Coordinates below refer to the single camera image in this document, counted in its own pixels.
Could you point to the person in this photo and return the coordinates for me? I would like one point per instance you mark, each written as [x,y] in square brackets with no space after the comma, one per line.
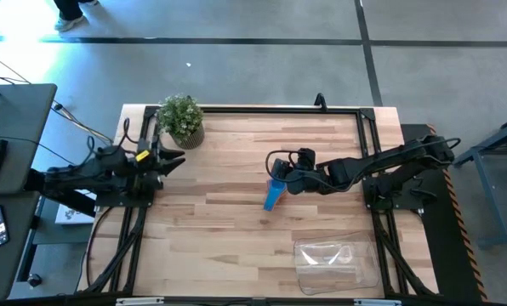
[68,10]

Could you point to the black mat with hazard stripe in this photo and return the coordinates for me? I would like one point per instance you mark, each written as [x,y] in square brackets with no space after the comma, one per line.
[440,255]

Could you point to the black aluminium table frame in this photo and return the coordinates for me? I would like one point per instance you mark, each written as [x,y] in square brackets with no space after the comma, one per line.
[279,109]

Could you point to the clear plastic basket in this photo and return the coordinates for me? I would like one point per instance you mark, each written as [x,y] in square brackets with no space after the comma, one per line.
[338,276]

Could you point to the green plant in ribbed pot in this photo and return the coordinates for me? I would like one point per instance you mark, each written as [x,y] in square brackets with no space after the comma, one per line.
[179,115]

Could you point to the grey low desk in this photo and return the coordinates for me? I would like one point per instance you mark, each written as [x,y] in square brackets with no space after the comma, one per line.
[11,268]

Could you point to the white table bracket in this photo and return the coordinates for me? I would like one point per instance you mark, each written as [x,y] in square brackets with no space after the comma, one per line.
[377,302]
[140,301]

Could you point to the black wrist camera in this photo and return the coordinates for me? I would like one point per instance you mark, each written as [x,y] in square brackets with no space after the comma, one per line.
[145,151]
[281,168]

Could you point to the black desk support beam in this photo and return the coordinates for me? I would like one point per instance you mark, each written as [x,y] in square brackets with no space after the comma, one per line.
[72,204]

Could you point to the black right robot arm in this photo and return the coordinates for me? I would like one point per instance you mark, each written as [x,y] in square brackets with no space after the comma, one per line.
[385,161]

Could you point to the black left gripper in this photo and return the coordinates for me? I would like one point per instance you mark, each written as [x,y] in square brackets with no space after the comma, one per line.
[147,176]

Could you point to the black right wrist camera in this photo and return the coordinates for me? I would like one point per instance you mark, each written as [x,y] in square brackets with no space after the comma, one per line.
[281,168]

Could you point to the black camera mount hook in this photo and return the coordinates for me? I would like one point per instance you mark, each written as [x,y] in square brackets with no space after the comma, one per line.
[320,102]

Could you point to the black round knob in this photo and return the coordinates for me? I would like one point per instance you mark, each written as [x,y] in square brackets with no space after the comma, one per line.
[34,280]

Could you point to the medium blue measuring cup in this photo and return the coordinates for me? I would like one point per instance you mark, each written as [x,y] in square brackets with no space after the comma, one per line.
[272,200]

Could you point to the white booklet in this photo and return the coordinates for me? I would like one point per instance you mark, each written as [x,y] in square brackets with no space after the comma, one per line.
[72,214]

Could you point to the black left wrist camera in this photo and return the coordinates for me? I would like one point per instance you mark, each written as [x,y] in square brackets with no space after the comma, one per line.
[145,151]

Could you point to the blue grey metal stand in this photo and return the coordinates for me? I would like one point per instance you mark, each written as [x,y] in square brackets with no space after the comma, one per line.
[487,187]

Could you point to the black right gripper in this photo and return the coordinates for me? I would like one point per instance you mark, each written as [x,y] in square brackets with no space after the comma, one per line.
[313,180]

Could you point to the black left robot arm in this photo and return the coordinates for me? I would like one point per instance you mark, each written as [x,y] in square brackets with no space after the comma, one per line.
[87,178]

